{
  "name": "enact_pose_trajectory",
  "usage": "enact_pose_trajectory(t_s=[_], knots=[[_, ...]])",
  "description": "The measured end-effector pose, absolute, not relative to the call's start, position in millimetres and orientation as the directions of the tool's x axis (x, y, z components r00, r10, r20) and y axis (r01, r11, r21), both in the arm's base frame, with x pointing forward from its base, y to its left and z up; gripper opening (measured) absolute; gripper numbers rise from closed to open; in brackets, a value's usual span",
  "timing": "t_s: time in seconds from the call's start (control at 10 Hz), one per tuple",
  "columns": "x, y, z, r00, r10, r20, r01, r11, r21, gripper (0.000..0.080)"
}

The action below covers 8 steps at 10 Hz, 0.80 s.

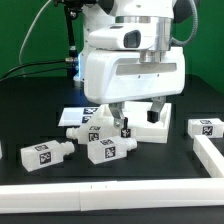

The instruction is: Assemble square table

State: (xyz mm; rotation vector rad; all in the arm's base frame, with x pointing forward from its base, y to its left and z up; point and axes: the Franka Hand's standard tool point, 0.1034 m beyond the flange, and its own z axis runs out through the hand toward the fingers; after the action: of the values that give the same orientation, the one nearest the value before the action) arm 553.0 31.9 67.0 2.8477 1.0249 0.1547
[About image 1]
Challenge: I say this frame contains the white right fence bar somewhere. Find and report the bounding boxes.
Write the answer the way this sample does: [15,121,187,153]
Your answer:
[193,135,224,178]

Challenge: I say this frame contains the grey cable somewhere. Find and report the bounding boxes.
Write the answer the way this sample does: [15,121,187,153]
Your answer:
[18,0,54,66]

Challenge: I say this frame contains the black cables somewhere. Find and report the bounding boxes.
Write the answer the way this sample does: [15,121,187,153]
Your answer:
[0,59,75,83]

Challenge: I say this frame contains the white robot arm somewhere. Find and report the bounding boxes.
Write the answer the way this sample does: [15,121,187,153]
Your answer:
[79,0,200,128]

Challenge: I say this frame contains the white block at left edge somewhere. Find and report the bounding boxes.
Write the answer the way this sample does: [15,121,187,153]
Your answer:
[0,141,2,159]

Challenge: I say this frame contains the white fence bar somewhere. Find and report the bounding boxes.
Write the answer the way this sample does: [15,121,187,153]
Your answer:
[193,135,224,178]
[0,178,224,214]

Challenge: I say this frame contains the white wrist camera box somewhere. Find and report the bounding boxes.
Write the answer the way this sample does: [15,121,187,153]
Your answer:
[88,26,141,50]

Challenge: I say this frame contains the black camera stand pole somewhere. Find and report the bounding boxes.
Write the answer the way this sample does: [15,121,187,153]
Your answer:
[53,0,83,78]

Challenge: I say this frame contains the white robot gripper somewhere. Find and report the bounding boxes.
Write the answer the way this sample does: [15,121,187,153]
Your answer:
[84,47,185,129]

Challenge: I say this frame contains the white sheet with tags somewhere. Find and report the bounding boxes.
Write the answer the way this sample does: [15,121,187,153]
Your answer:
[58,107,98,127]

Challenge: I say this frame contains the white front fence bar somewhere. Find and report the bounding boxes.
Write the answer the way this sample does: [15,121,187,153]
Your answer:
[0,178,224,214]

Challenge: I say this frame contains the white square table top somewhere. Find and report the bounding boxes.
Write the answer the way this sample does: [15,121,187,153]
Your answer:
[87,101,173,144]

